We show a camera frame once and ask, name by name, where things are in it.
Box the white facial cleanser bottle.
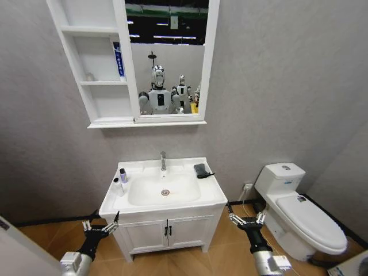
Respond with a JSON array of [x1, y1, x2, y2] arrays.
[[113, 177, 125, 197]]

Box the white vanity cabinet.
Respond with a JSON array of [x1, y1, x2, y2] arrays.
[[105, 205, 225, 264]]

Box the dark grey towel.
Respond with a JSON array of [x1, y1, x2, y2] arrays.
[[193, 163, 215, 179]]

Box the white washbasin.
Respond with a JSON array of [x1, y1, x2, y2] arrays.
[[99, 156, 228, 219]]

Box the cabinet mirror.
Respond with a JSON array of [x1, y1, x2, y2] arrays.
[[125, 0, 209, 116]]

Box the white toilet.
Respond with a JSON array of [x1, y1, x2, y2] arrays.
[[254, 162, 348, 262]]

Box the white door panel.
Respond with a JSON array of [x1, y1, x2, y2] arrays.
[[0, 214, 63, 276]]

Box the white cardboard box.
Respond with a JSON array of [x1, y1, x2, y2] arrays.
[[327, 252, 368, 276]]

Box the thin white cable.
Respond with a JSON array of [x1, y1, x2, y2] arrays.
[[241, 188, 251, 219]]

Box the white wall cabinet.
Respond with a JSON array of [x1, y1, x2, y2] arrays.
[[45, 0, 221, 129]]

